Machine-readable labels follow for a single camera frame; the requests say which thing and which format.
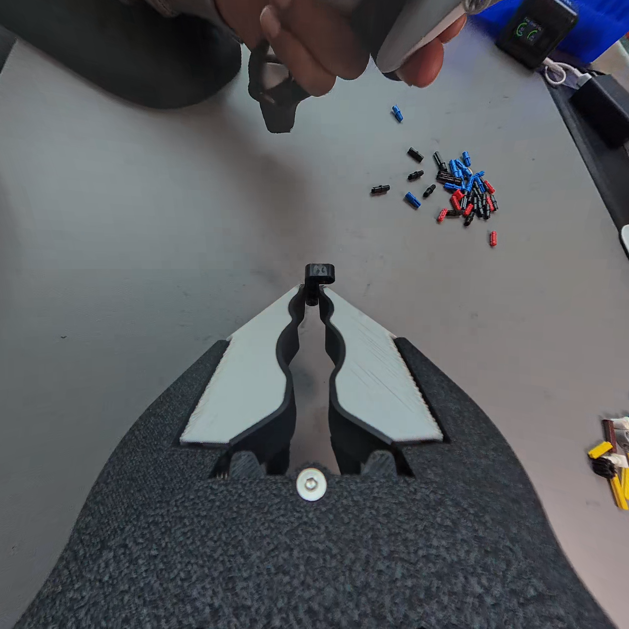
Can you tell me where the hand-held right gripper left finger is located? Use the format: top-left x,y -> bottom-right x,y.
178,285 -> 306,476

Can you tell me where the black padded cushion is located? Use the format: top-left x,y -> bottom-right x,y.
0,0 -> 242,110

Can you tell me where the white cable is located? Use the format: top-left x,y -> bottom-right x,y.
542,58 -> 594,89

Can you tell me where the pile of small connector pins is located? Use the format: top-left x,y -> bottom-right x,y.
435,151 -> 499,228

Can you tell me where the black power adapter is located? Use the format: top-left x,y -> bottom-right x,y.
569,74 -> 629,148

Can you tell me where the black toy connector piece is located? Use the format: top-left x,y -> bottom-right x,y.
305,263 -> 336,306

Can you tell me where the blue storage bin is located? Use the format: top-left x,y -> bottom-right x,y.
469,0 -> 629,65

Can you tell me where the person's left hand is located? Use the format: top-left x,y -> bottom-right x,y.
214,0 -> 467,97

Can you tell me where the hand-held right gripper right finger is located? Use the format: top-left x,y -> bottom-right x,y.
319,286 -> 445,476

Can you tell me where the black desk strip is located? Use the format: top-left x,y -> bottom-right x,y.
544,81 -> 629,232

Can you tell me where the black device with green display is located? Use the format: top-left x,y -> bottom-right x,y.
495,0 -> 580,70

